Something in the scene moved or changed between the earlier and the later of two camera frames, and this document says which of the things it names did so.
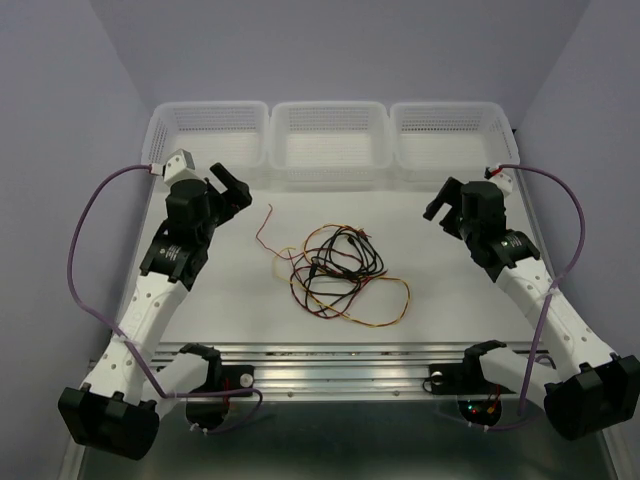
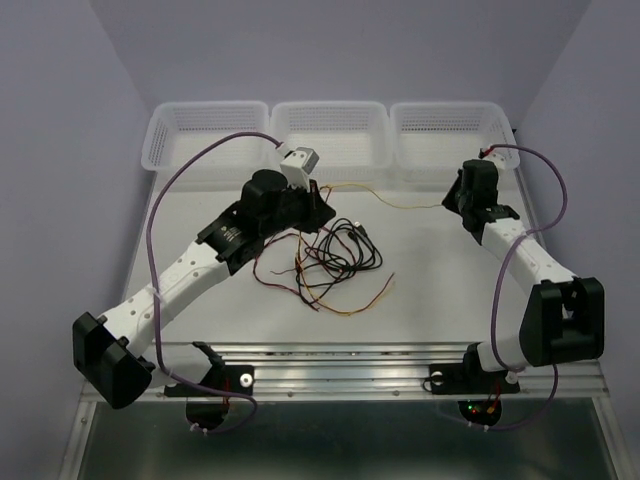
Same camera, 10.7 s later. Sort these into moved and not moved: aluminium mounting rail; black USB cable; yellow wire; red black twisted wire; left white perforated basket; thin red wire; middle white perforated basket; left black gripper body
Moved: red black twisted wire; thin red wire; yellow wire; black USB cable; left black gripper body
Not moved: middle white perforated basket; left white perforated basket; aluminium mounting rail
